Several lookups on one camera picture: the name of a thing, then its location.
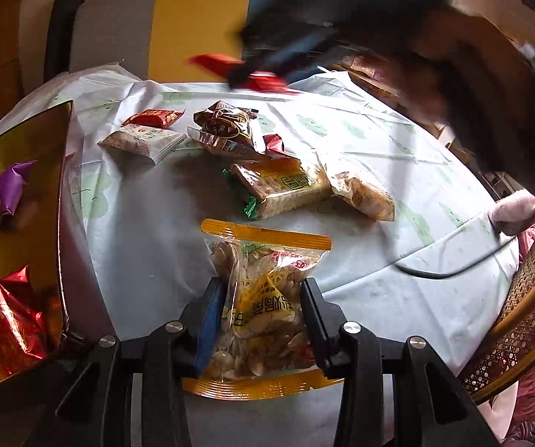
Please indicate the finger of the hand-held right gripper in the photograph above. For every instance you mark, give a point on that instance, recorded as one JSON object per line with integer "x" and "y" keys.
{"x": 286, "y": 35}
{"x": 272, "y": 65}

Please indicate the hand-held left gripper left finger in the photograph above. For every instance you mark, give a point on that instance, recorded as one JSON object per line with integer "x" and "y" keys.
{"x": 209, "y": 330}

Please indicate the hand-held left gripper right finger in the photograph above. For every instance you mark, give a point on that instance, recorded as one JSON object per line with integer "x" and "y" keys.
{"x": 311, "y": 316}

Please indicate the clear nut bag yellow edges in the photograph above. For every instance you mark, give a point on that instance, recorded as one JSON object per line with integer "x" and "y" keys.
{"x": 267, "y": 288}

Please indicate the long red snack packet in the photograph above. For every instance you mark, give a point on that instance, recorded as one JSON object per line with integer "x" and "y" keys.
{"x": 211, "y": 61}

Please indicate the brown shiny snack packet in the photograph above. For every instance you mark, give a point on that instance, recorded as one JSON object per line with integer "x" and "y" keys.
{"x": 225, "y": 125}

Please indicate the dark red small packet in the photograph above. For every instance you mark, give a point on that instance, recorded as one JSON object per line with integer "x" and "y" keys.
{"x": 274, "y": 143}

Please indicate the small red patterned packet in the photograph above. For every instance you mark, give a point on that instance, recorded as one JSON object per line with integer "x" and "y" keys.
{"x": 155, "y": 118}

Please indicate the white pink snack packet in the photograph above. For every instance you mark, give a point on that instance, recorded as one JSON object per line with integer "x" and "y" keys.
{"x": 141, "y": 142}

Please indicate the gold tin box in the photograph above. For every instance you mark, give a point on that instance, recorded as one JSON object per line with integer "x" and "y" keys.
{"x": 15, "y": 130}

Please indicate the person's right hand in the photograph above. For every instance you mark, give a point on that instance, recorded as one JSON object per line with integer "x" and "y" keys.
{"x": 439, "y": 65}

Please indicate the brown patterned box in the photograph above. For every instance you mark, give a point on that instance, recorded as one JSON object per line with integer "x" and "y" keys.
{"x": 365, "y": 67}

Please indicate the grey yellow blue sofa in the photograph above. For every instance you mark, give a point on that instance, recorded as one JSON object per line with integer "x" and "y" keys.
{"x": 178, "y": 23}

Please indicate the white tablecloth green print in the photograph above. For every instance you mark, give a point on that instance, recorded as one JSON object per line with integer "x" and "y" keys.
{"x": 155, "y": 223}

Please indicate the orange cracker packet green ends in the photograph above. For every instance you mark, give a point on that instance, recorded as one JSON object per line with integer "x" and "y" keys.
{"x": 281, "y": 186}

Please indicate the clear rice cracker packet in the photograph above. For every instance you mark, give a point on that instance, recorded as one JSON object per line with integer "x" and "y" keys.
{"x": 360, "y": 193}

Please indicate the red foil snack packet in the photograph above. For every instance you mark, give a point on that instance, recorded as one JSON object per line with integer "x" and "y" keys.
{"x": 15, "y": 326}

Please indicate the black rolled mat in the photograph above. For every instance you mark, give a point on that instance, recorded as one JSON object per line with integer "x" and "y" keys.
{"x": 62, "y": 32}

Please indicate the rattan chair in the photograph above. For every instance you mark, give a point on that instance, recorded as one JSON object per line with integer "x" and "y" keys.
{"x": 528, "y": 307}

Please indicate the purple snack packet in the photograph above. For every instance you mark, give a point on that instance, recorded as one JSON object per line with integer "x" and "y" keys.
{"x": 8, "y": 186}

